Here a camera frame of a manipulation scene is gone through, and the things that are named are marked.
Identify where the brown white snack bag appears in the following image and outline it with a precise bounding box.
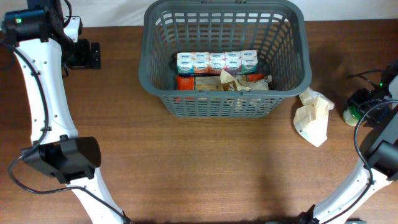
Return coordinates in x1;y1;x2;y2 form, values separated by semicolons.
193;70;273;91

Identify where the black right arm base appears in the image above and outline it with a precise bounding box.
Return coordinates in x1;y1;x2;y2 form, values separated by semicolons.
264;205;367;224

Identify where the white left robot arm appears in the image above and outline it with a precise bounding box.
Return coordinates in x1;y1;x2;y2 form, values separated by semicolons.
2;0;130;223

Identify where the multicolour tissue pocket pack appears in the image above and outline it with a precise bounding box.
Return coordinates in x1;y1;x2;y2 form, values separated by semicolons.
175;50;259;77

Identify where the orange spaghetti packet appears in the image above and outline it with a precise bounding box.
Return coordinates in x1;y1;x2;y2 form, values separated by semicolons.
176;73;267;92

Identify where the cream plastic bag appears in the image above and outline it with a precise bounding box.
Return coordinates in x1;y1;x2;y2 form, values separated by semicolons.
293;87;335;147

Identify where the green lidded small jar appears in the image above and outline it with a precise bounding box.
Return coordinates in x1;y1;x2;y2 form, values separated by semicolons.
343;105;361;126

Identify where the grey plastic mesh basket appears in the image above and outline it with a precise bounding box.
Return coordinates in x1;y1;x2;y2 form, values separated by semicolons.
138;1;312;118

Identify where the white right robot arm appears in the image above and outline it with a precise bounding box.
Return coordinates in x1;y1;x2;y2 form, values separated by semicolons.
299;62;397;223

